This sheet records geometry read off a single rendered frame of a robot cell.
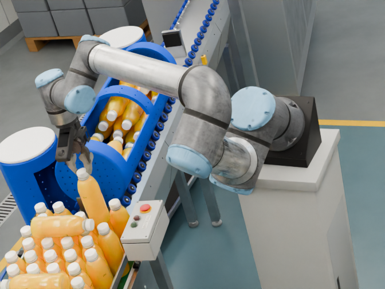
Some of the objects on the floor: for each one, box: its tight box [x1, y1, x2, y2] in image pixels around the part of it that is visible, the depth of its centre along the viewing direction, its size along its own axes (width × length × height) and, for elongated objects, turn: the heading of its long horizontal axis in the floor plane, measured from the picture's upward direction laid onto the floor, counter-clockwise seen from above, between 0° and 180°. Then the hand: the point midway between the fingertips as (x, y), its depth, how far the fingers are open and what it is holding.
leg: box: [174, 169, 199, 228], centre depth 396 cm, size 6×6×63 cm
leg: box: [199, 175, 222, 227], centre depth 392 cm, size 6×6×63 cm
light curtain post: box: [227, 0, 260, 88], centre depth 391 cm, size 6×6×170 cm
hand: (82, 172), depth 241 cm, fingers closed on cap, 4 cm apart
